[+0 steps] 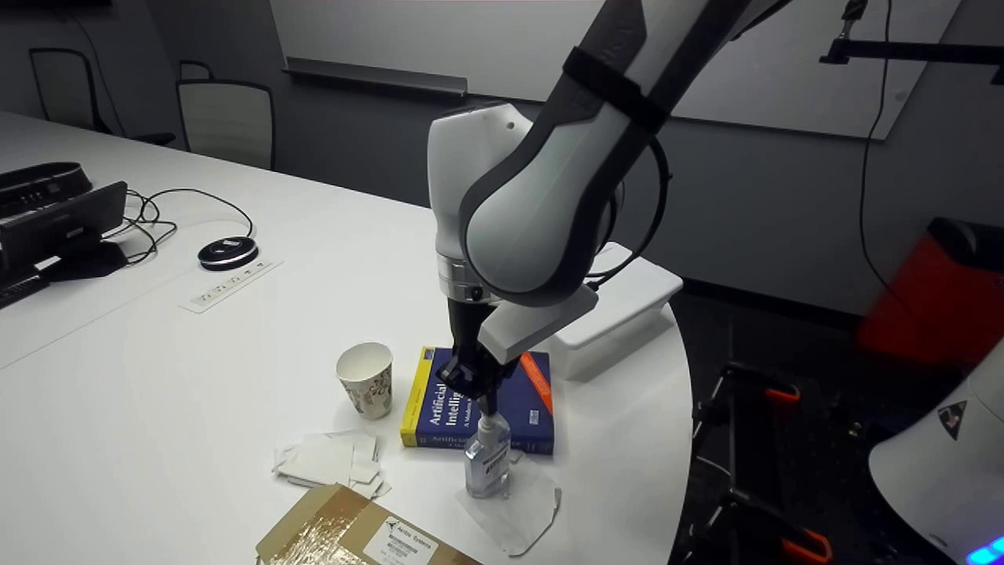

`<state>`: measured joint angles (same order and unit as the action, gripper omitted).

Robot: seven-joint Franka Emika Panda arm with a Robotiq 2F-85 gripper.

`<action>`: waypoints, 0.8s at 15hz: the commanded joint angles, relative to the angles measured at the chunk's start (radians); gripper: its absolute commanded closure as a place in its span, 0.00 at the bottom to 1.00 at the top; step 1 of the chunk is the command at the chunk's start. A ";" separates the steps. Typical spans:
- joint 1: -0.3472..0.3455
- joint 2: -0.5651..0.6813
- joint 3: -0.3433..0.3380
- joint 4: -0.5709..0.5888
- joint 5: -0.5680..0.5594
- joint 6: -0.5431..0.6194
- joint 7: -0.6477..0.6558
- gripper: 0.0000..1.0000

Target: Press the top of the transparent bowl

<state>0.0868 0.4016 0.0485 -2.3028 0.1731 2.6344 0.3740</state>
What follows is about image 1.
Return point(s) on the black round puck device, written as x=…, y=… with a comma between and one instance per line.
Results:
x=228, y=253

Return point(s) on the black overhead camera boom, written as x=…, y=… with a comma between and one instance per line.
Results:
x=910, y=53

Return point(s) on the patterned paper cup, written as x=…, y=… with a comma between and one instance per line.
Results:
x=365, y=380

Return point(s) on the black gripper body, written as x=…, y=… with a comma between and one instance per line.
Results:
x=472, y=335

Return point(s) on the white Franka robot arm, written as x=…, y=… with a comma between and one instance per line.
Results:
x=523, y=209

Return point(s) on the brown cardboard shipping box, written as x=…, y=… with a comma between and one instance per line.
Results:
x=334, y=529

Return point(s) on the black stand with orange clamps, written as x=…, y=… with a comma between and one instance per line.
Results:
x=770, y=397

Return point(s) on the white rounded machine housing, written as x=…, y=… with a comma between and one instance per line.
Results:
x=942, y=471

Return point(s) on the blue book with yellow spine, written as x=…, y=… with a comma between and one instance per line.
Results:
x=441, y=411

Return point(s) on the white mesh office chair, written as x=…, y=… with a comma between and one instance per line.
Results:
x=224, y=122

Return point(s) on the dark office chair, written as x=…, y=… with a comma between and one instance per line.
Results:
x=64, y=90

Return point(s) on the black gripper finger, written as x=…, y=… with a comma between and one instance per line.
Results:
x=472, y=390
x=497, y=397

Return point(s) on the white wall whiteboard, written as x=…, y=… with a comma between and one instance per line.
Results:
x=419, y=35

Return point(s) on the small clear plastic bottle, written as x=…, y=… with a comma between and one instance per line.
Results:
x=487, y=459

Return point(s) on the white rectangular flat box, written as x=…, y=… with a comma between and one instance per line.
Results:
x=629, y=303

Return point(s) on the red bin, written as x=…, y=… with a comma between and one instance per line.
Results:
x=929, y=303

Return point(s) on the black angled monitor device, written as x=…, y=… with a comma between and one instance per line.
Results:
x=57, y=236

